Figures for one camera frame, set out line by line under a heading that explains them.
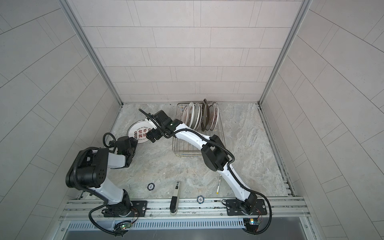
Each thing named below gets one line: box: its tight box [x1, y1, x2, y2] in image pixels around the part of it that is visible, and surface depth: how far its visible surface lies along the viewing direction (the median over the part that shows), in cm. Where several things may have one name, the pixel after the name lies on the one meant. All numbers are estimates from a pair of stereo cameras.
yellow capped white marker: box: [216, 174, 222, 195], surface depth 80 cm
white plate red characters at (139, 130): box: [127, 120, 156, 144], surface depth 101 cm
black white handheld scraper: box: [169, 181, 181, 216], surface depth 72 cm
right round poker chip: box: [197, 195, 205, 204], surface depth 75 cm
